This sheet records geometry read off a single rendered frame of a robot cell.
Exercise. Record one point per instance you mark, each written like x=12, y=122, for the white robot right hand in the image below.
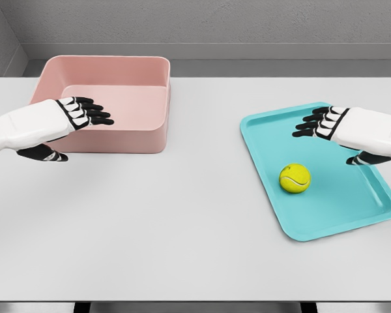
x=365, y=130

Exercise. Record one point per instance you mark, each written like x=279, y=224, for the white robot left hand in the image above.
x=42, y=120

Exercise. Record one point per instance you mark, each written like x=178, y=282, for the blue rectangular tray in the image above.
x=339, y=202

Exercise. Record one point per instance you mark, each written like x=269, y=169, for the yellow tennis ball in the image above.
x=295, y=178

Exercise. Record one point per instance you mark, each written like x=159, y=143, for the pink rectangular basket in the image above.
x=130, y=101

